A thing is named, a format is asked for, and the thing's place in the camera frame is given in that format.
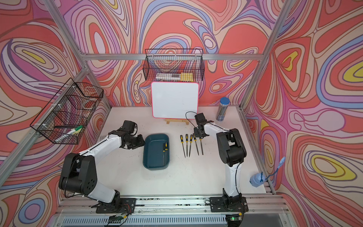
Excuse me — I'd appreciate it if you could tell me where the teal plastic storage box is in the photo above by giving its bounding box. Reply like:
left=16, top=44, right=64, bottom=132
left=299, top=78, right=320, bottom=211
left=143, top=133, right=170, bottom=170

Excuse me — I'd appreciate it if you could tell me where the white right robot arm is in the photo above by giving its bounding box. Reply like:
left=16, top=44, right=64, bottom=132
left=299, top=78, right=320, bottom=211
left=194, top=121, right=247, bottom=211

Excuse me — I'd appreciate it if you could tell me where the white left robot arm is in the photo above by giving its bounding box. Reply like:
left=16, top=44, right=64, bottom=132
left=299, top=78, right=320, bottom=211
left=59, top=131, right=145, bottom=212

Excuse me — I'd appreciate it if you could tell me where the yellow box in basket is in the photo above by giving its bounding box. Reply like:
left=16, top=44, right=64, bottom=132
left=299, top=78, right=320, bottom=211
left=180, top=72, right=194, bottom=82

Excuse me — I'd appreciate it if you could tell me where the wooden easel stand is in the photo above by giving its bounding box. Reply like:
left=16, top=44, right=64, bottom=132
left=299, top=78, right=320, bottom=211
left=164, top=119, right=190, bottom=125

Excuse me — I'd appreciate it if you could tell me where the clear pencil tube blue label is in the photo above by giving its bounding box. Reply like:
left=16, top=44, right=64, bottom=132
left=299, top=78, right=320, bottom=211
left=216, top=97, right=230, bottom=121

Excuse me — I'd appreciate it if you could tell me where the pink framed whiteboard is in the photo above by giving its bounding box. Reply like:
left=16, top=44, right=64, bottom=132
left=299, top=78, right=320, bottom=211
left=151, top=82, right=199, bottom=119

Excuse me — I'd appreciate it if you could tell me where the green white marker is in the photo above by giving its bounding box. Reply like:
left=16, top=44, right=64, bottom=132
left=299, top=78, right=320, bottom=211
left=55, top=125, right=83, bottom=143

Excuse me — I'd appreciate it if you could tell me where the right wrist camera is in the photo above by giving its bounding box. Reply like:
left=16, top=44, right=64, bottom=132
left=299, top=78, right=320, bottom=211
left=194, top=113, right=207, bottom=125

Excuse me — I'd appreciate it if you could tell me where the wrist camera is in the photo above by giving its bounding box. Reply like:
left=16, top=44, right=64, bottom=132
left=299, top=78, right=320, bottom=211
left=194, top=113, right=207, bottom=125
left=121, top=120, right=138, bottom=135

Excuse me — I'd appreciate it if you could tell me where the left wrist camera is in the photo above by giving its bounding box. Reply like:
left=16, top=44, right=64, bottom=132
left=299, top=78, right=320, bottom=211
left=121, top=120, right=138, bottom=135

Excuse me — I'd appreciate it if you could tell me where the black wire basket left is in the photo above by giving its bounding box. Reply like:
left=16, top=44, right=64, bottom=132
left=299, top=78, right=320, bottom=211
left=30, top=79, right=104, bottom=145

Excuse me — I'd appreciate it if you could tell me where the black wire basket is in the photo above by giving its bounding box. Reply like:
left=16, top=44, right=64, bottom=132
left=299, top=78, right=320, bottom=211
left=30, top=79, right=104, bottom=145
left=143, top=48, right=205, bottom=82

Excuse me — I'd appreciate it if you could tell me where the black wire basket back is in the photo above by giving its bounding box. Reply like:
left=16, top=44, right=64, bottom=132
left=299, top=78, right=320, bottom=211
left=143, top=48, right=205, bottom=82

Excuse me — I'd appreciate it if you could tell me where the aluminium frame back bar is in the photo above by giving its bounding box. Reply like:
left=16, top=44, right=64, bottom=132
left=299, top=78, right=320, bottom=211
left=80, top=53, right=264, bottom=61

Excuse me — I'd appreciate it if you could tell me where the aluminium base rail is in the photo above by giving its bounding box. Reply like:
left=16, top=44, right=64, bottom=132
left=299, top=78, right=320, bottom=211
left=48, top=194, right=297, bottom=227

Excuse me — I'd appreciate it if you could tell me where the aluminium frame post right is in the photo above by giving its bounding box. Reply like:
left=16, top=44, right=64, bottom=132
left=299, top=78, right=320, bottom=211
left=239, top=0, right=296, bottom=110

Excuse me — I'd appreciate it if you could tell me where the aluminium frame post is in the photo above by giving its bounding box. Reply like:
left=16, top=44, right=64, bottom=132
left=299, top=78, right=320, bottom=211
left=239, top=0, right=296, bottom=110
left=42, top=0, right=111, bottom=110

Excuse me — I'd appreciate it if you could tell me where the aluminium frame post left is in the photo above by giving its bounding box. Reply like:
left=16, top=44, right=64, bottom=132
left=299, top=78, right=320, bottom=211
left=42, top=0, right=111, bottom=110

